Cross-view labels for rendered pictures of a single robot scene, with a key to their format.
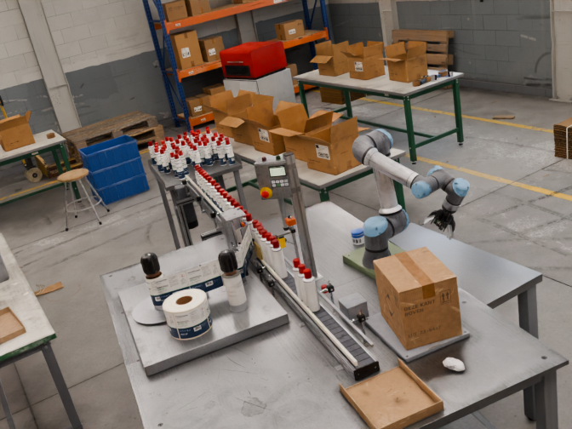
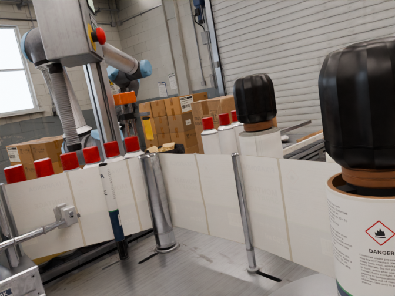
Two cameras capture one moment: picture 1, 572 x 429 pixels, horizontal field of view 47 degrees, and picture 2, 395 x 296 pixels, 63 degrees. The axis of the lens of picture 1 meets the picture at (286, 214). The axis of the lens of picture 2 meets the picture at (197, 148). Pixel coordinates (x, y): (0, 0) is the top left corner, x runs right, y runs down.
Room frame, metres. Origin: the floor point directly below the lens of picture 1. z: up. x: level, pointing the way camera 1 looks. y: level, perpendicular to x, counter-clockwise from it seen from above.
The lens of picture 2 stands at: (3.11, 0.86, 1.16)
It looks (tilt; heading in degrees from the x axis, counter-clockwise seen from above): 10 degrees down; 247
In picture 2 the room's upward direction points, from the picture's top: 10 degrees counter-clockwise
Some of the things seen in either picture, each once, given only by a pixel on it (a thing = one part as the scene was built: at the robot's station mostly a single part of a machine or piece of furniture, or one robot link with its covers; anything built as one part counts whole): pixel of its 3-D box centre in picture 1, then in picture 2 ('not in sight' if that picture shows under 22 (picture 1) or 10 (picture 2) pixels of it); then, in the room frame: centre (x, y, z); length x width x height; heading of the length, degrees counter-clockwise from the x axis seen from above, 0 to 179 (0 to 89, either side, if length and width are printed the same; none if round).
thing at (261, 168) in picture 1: (276, 177); (70, 20); (3.01, 0.01, 1.38); 0.17 x 0.10 x 0.19; 72
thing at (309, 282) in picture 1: (311, 290); (240, 141); (2.57, -0.04, 0.98); 0.05 x 0.05 x 0.20
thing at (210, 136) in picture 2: (300, 278); (212, 151); (2.69, 0.00, 0.98); 0.05 x 0.05 x 0.20
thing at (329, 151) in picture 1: (332, 142); not in sight; (4.73, -0.45, 0.97); 0.51 x 0.39 x 0.37; 122
